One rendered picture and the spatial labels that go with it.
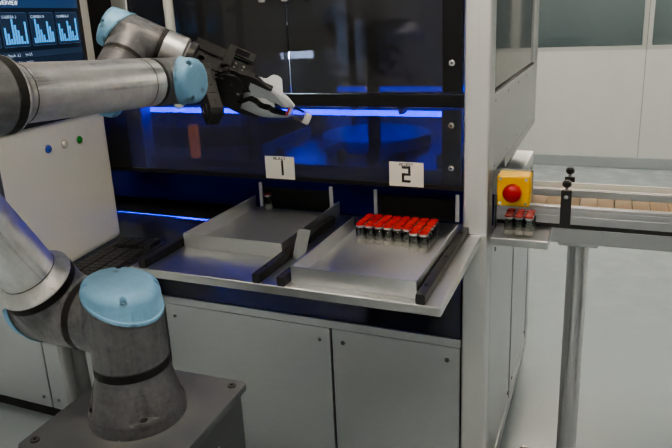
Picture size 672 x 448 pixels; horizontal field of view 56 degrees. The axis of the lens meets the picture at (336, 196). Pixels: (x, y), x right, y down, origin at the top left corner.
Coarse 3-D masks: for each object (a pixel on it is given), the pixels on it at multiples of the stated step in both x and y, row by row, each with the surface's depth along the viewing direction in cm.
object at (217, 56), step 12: (192, 48) 114; (204, 48) 117; (216, 48) 119; (228, 48) 117; (240, 48) 119; (204, 60) 116; (216, 60) 117; (228, 60) 115; (240, 60) 118; (252, 60) 118; (216, 72) 116; (228, 72) 114; (228, 84) 115; (240, 84) 115; (228, 96) 117; (240, 96) 118
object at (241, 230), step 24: (216, 216) 162; (240, 216) 173; (264, 216) 172; (288, 216) 171; (312, 216) 170; (336, 216) 169; (192, 240) 150; (216, 240) 147; (240, 240) 145; (264, 240) 153; (288, 240) 144
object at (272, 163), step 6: (270, 156) 166; (276, 156) 165; (282, 156) 164; (270, 162) 166; (276, 162) 166; (288, 162) 164; (270, 168) 167; (276, 168) 166; (288, 168) 165; (294, 168) 164; (270, 174) 167; (276, 174) 166; (288, 174) 165; (294, 174) 164
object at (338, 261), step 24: (336, 240) 148; (312, 264) 136; (336, 264) 136; (360, 264) 135; (384, 264) 135; (408, 264) 134; (432, 264) 128; (360, 288) 122; (384, 288) 120; (408, 288) 118
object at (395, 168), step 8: (392, 168) 154; (400, 168) 153; (416, 168) 151; (392, 176) 154; (400, 176) 153; (408, 176) 153; (416, 176) 152; (392, 184) 155; (400, 184) 154; (408, 184) 153; (416, 184) 152
